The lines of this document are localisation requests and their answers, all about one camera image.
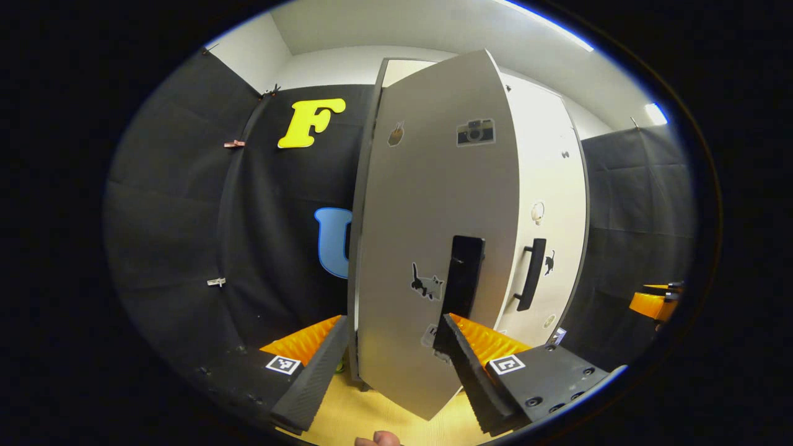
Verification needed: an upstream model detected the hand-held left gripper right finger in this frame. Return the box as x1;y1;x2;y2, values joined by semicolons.
432;313;626;437

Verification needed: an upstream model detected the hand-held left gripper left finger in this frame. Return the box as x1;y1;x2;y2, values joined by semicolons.
192;315;349;435

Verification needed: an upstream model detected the white cabinet door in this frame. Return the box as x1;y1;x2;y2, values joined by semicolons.
356;48;521;422
496;73;589;348

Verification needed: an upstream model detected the white and grey shoe cabinet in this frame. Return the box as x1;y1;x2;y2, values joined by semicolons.
346;58;440;391

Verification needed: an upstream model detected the black backdrop cloth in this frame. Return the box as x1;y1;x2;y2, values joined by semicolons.
558;124;698;372
104;50;379;378

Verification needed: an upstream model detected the black door handle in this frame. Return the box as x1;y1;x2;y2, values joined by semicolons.
441;235;486;320
514;238;548;312

